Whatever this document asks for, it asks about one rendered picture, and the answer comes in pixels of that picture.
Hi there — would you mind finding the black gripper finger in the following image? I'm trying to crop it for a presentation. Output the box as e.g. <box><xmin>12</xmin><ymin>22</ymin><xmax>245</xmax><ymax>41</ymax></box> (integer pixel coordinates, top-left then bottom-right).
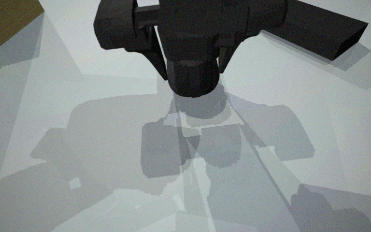
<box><xmin>124</xmin><ymin>27</ymin><xmax>168</xmax><ymax>81</ymax></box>
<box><xmin>218</xmin><ymin>26</ymin><xmax>261</xmax><ymax>74</ymax></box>

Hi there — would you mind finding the dark grey switch panel with green rocker switches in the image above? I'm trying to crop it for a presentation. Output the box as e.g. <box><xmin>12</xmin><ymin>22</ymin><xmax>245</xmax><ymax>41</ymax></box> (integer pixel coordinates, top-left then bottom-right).
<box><xmin>167</xmin><ymin>60</ymin><xmax>220</xmax><ymax>98</ymax></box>

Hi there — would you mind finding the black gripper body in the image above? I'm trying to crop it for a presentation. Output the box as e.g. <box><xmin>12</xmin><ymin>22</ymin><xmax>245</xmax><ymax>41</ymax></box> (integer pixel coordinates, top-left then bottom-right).
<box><xmin>93</xmin><ymin>0</ymin><xmax>288</xmax><ymax>50</ymax></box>

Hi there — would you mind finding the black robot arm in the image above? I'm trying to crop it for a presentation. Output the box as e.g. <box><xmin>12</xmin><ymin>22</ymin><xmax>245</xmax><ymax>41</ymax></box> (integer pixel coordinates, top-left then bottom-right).
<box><xmin>157</xmin><ymin>0</ymin><xmax>250</xmax><ymax>62</ymax></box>

